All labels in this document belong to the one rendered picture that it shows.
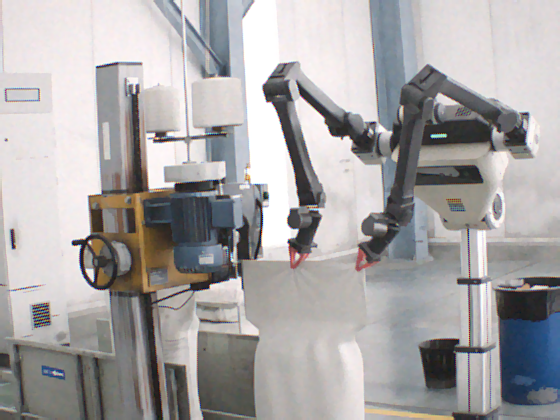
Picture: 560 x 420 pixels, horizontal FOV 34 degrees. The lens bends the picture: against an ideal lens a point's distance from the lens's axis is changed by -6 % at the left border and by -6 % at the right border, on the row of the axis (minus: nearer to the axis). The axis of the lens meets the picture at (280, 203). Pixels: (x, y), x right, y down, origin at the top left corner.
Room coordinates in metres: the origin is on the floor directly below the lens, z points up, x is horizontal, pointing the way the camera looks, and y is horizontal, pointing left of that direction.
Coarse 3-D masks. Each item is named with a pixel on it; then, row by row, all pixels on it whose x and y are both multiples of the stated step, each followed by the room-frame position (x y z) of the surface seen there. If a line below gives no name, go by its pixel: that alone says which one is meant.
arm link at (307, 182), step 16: (288, 80) 2.98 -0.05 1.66; (272, 96) 3.05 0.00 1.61; (288, 96) 2.99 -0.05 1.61; (288, 112) 3.02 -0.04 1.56; (288, 128) 3.04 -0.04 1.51; (288, 144) 3.06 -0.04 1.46; (304, 144) 3.08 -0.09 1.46; (304, 160) 3.07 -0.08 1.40; (304, 176) 3.08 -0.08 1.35; (304, 192) 3.12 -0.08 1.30
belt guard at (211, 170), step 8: (168, 168) 2.92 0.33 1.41; (176, 168) 2.90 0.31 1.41; (184, 168) 2.89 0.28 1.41; (192, 168) 2.89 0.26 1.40; (200, 168) 2.90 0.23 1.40; (208, 168) 2.91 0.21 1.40; (216, 168) 2.93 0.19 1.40; (224, 168) 3.34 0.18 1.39; (168, 176) 2.92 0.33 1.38; (176, 176) 2.90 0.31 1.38; (184, 176) 2.89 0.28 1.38; (192, 176) 2.89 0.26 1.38; (200, 176) 2.90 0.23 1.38; (208, 176) 2.91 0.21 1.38; (216, 176) 2.93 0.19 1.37
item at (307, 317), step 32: (256, 288) 3.26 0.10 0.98; (288, 288) 3.18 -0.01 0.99; (320, 288) 3.11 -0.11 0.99; (352, 288) 3.02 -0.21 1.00; (256, 320) 3.27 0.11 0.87; (288, 320) 3.19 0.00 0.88; (320, 320) 3.11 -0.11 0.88; (352, 320) 3.02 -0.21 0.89; (256, 352) 3.20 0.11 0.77; (288, 352) 3.10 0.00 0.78; (320, 352) 3.02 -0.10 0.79; (352, 352) 3.05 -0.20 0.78; (256, 384) 3.21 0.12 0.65; (288, 384) 3.09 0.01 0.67; (320, 384) 3.01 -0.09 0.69; (352, 384) 3.01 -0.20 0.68; (256, 416) 3.21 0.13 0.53; (288, 416) 3.10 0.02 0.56; (320, 416) 3.02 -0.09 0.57; (352, 416) 3.00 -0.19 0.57
